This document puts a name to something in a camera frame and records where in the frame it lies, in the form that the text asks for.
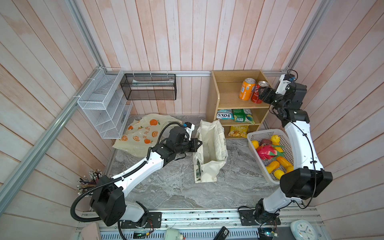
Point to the orange round fruit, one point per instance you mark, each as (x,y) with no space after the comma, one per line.
(255,144)

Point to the orange soda can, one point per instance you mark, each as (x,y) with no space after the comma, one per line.
(247,89)

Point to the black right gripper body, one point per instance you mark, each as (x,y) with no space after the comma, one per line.
(270,98)

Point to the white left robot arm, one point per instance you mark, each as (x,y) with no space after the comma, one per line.
(108,197)

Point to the white wire mesh rack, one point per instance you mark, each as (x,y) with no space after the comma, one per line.
(104,103)

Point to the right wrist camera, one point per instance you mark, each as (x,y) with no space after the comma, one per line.
(285,80)

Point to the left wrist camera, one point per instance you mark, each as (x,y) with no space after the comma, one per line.
(189,127)

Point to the yellow toy mango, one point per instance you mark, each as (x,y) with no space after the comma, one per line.
(278,174)

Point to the cream canvas tote bag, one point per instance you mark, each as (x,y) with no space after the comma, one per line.
(212,155)

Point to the red pen cup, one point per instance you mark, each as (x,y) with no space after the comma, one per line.
(86,183)

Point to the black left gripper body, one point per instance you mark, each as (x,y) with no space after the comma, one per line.
(190,146)

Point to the Fox's candy bag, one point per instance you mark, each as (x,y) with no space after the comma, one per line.
(226,114)

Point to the red cola can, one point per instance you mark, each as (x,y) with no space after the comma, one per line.
(261,85)

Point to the white round object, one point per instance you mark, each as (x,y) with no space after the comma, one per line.
(173,234)

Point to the yellow lemon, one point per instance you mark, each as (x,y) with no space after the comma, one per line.
(275,139)

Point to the orange-print plastic grocery bag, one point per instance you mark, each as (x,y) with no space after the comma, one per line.
(143,134)

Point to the black mesh wall basket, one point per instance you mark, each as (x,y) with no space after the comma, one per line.
(149,87)

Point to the white analog clock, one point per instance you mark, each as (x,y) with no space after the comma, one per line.
(303,230)

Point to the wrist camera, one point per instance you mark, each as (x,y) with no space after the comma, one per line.
(189,127)
(285,80)

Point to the green snack bag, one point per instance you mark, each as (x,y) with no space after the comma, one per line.
(243,116)

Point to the pink dragon fruit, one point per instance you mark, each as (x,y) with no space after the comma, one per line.
(268,152)

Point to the yellow chips bag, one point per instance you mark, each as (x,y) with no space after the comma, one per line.
(238,131)

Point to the wooden three-tier shelf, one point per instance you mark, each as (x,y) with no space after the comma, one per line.
(224,89)

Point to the white plastic basket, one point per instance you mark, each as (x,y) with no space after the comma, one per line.
(267,134)

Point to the black handheld device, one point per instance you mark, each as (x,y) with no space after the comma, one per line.
(222,234)

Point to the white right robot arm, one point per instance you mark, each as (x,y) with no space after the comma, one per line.
(308,178)

